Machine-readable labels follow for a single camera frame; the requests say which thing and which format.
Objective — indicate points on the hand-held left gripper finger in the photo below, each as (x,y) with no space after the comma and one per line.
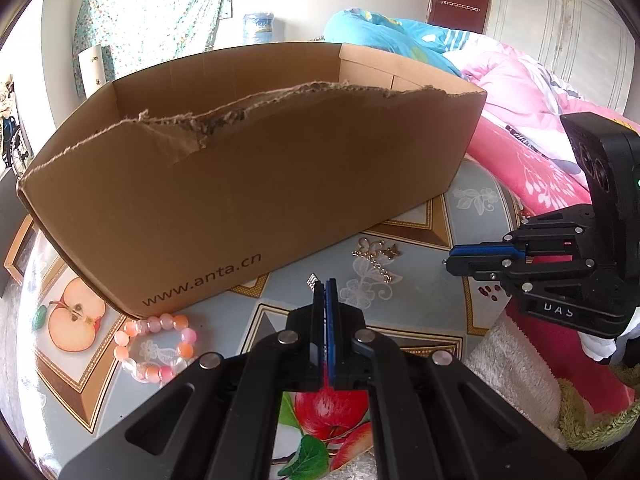
(320,340)
(331,340)

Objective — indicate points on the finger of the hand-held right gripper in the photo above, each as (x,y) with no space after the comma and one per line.
(480,265)
(480,250)

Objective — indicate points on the silver abacus charm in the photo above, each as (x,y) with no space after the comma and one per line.
(313,281)

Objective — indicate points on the bronze butterfly charm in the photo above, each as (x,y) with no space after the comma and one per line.
(391,250)

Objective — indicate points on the gold butterfly outline charm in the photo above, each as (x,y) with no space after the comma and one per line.
(367,248)

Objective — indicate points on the brown cardboard box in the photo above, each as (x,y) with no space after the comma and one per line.
(250,185)

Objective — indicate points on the fruit print tablecloth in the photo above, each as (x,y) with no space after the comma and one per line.
(430,280)

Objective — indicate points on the pink floral blanket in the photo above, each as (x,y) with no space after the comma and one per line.
(525,170)

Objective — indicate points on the white fleece clothing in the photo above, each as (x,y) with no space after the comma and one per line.
(515,380)

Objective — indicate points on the pink white quilt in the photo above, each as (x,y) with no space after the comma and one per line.
(505,80)

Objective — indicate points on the olive green fleece cloth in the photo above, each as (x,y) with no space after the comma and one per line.
(595,410)

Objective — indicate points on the white panelled wardrobe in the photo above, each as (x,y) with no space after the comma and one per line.
(560,20)

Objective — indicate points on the blue patterned quilt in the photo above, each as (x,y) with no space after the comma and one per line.
(380,30)

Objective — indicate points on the dark red door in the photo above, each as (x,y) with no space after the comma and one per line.
(460,0)

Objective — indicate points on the blue water jug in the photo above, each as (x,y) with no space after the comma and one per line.
(258,27)

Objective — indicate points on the beige paper roll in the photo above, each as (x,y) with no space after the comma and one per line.
(95,72)

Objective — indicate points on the wheelchair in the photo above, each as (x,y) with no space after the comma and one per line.
(15,145)

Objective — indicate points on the green floral curtain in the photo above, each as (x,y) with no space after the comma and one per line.
(150,10)

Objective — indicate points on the wooden frame stool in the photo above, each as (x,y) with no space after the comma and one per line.
(15,255)

